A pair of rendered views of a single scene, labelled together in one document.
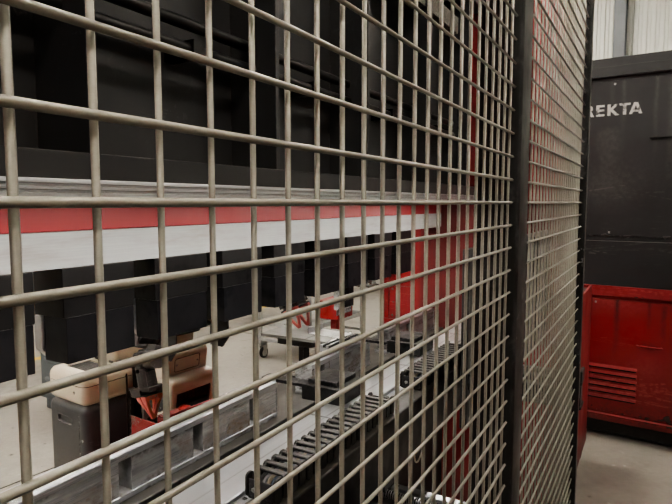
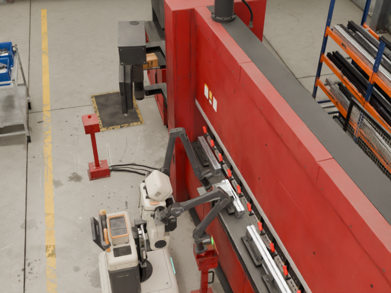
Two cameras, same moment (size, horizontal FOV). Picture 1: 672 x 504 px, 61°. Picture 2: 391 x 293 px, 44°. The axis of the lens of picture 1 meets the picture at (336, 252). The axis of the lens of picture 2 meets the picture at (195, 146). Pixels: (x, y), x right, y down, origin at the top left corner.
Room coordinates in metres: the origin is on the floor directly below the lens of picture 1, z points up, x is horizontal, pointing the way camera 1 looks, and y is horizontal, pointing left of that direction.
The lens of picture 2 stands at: (0.11, 2.46, 3.98)
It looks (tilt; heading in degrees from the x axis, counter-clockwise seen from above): 40 degrees down; 311
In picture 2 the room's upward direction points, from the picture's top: 1 degrees clockwise
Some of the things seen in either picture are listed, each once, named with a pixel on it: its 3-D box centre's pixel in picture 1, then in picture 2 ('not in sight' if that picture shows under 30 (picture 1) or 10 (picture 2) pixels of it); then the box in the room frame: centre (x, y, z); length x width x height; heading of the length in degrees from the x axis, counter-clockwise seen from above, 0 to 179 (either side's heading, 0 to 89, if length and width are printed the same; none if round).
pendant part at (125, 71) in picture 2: not in sight; (126, 85); (3.25, -0.10, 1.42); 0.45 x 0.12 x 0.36; 138
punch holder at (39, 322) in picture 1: (86, 307); (284, 256); (1.03, 0.46, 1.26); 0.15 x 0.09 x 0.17; 150
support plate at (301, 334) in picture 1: (306, 333); (214, 192); (1.95, 0.10, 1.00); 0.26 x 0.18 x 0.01; 60
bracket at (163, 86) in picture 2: not in sight; (159, 96); (3.14, -0.43, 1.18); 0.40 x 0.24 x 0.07; 150
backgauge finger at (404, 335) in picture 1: (388, 339); not in sight; (1.79, -0.17, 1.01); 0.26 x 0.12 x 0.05; 60
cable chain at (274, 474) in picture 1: (332, 437); not in sight; (1.01, 0.01, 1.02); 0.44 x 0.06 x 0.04; 150
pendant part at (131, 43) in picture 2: not in sight; (134, 72); (3.23, -0.20, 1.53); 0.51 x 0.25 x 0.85; 138
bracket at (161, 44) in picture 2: not in sight; (157, 54); (3.14, -0.43, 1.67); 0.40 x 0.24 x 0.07; 150
